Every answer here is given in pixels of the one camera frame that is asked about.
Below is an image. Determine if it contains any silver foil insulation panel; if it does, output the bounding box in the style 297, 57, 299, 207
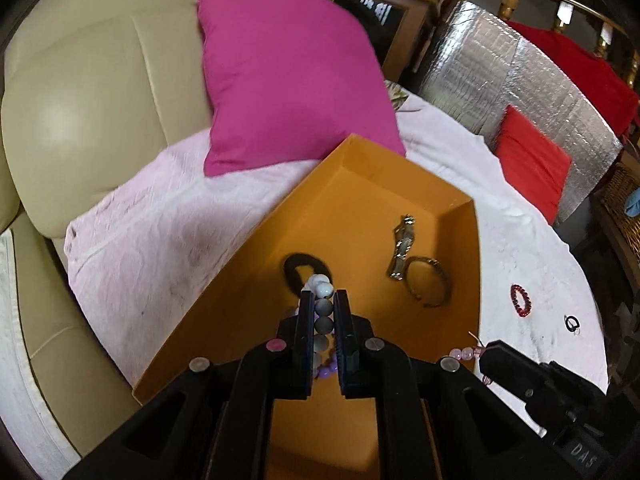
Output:
417, 0, 625, 223

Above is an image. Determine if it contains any silver wristwatch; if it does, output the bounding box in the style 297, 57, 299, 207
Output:
386, 215, 417, 281

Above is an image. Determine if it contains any small red pillow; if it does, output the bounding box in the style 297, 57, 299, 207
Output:
492, 105, 573, 226

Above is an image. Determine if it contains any black hair tie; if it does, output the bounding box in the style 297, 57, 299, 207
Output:
284, 252, 335, 291

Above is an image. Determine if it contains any white bead bracelet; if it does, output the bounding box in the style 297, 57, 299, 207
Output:
299, 274, 335, 361

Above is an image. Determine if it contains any orange cardboard box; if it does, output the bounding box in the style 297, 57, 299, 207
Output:
131, 133, 481, 480

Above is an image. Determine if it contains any patterned crumpled cloth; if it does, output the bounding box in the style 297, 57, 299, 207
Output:
385, 80, 416, 111

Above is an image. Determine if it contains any red bead bracelet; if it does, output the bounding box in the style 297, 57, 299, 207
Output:
510, 284, 532, 317

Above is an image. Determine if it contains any pale pink blanket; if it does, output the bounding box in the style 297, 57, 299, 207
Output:
64, 92, 610, 436

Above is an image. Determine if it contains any pink crystal bead bracelet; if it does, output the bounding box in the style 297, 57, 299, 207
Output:
450, 332, 493, 386

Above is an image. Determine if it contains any silver metal bangle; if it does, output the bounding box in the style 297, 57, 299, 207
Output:
404, 256, 452, 307

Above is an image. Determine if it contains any white towel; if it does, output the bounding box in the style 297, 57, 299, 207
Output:
0, 230, 81, 480

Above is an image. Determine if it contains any wicker basket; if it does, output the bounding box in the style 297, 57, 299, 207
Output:
592, 162, 640, 271

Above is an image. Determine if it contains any cream leather sofa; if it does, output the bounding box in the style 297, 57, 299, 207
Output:
0, 0, 261, 480

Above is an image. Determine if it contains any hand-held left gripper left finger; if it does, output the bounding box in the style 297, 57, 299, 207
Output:
60, 290, 317, 480

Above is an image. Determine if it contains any pink pillow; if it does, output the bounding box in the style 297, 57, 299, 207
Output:
190, 0, 407, 178

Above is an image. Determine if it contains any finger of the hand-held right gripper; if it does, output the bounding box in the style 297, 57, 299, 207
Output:
479, 340, 551, 406

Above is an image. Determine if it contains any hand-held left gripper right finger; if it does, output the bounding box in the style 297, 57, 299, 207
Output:
334, 289, 556, 480

